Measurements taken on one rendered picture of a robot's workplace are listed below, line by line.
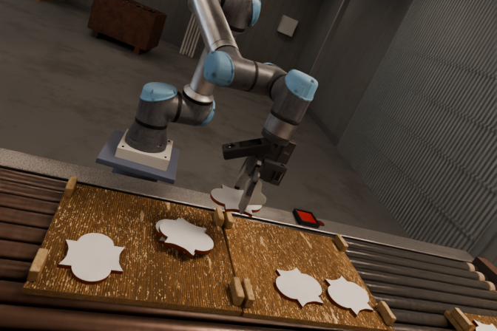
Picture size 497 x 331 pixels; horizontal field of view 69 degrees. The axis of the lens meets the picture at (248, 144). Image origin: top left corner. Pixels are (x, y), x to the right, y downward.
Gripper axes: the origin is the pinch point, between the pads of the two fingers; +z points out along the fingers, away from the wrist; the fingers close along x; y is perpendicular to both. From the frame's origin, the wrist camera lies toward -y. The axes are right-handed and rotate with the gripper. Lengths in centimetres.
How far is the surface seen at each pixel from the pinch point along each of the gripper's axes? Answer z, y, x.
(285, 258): 11.4, 19.1, -3.3
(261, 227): 11.6, 14.0, 8.4
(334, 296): 10.2, 29.1, -15.3
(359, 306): 10.0, 35.5, -17.2
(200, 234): 9.1, -6.5, -5.6
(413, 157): 30, 273, 272
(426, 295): 12, 70, -3
